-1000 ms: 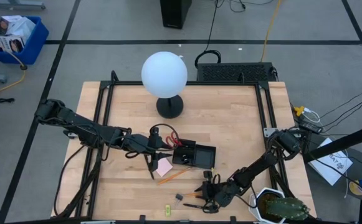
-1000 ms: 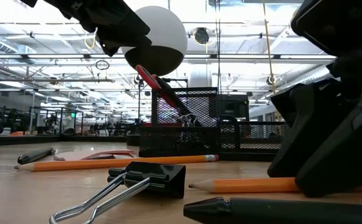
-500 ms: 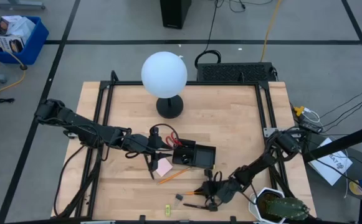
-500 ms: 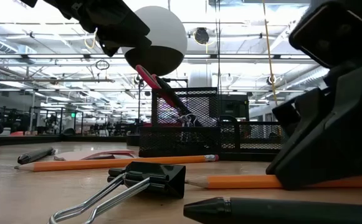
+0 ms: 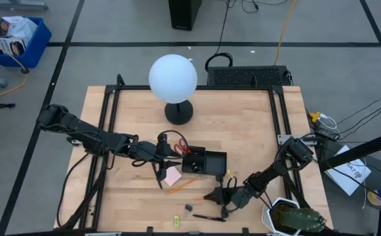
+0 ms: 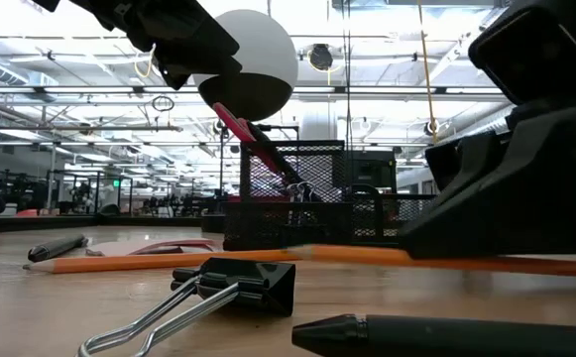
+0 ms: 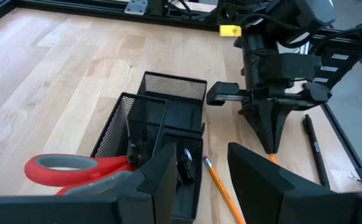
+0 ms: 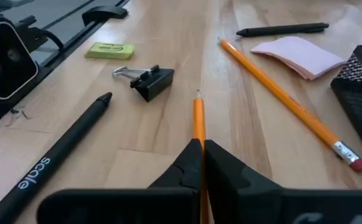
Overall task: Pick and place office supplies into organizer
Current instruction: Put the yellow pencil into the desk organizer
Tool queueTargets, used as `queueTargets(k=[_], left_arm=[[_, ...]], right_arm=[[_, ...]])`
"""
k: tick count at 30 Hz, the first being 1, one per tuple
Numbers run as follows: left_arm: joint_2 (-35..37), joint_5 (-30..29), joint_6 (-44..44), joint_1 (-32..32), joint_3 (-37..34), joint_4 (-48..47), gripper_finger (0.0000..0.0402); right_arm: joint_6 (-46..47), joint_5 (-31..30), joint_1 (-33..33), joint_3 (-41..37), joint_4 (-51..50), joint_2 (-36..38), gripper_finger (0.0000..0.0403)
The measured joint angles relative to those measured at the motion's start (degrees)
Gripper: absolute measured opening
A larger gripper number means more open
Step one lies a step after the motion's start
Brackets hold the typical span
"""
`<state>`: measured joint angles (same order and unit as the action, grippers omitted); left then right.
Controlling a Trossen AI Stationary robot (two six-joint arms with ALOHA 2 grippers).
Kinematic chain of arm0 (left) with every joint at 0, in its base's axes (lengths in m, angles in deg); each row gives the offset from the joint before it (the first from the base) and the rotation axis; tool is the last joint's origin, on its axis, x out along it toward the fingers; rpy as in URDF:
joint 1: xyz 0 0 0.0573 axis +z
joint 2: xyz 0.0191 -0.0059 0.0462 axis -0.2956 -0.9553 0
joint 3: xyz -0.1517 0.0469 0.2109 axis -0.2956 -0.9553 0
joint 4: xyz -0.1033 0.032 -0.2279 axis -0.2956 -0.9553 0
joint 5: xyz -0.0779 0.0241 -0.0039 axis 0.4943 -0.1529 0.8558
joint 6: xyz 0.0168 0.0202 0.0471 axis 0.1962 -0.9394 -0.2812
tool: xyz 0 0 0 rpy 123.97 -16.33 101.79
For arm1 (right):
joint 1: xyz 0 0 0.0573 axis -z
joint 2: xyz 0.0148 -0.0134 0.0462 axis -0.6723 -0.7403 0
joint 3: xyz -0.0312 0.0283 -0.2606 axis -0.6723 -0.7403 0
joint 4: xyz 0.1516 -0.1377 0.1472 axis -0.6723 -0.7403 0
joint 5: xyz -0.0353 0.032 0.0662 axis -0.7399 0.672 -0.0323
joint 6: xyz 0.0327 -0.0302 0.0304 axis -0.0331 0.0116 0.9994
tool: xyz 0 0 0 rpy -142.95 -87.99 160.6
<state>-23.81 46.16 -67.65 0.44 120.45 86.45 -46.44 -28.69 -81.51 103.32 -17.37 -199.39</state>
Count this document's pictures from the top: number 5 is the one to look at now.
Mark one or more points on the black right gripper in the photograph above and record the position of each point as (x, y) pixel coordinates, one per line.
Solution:
(237, 196)

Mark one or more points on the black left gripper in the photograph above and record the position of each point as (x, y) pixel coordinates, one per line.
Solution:
(152, 151)

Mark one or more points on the pink sticky note pad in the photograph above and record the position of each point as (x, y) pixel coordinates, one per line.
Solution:
(174, 177)

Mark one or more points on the orange pencil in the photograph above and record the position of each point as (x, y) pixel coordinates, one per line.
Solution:
(183, 185)
(199, 198)

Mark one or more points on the plain black pen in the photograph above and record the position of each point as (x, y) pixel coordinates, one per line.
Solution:
(160, 185)

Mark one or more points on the black pen with grey print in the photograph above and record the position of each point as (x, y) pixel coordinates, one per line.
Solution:
(210, 217)

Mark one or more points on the yellow-green eraser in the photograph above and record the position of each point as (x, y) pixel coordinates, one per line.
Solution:
(176, 221)

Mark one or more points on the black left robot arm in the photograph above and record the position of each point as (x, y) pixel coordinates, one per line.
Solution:
(78, 126)

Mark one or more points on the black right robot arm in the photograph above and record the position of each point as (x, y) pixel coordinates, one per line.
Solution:
(269, 175)

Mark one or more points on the black mesh desk organizer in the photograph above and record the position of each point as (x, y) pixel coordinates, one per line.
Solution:
(214, 164)

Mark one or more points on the black table edge clamp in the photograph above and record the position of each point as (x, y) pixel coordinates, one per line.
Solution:
(149, 230)
(245, 230)

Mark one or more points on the white plant pot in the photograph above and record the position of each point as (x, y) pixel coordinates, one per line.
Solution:
(266, 213)

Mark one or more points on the green cactus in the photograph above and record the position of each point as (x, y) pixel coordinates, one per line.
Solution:
(303, 220)

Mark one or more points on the white globe table lamp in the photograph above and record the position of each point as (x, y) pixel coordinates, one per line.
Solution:
(172, 78)

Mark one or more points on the silver aluminium bar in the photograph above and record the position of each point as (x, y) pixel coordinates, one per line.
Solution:
(103, 234)

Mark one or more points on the yellow connector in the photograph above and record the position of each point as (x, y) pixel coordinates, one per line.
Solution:
(314, 117)

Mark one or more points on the black power brick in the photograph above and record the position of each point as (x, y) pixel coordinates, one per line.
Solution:
(328, 133)

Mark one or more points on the white paper sheet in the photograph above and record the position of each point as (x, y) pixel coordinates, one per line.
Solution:
(347, 177)

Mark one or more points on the black tower box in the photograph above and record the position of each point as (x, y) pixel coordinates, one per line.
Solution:
(184, 14)

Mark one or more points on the round yellow blue sticker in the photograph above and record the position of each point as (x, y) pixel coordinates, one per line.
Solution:
(377, 198)

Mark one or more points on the small black floor object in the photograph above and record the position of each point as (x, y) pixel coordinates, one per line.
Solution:
(6, 106)

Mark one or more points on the blue plastic bin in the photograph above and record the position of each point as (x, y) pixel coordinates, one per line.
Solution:
(36, 49)

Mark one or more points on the white plastic bag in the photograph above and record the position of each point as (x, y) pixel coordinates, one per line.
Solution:
(26, 29)

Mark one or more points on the printed cardboard carton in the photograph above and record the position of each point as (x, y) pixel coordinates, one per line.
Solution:
(10, 44)

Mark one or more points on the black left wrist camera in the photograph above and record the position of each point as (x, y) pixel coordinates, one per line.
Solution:
(162, 139)

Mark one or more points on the black metal post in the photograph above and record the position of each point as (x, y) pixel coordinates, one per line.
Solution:
(357, 152)

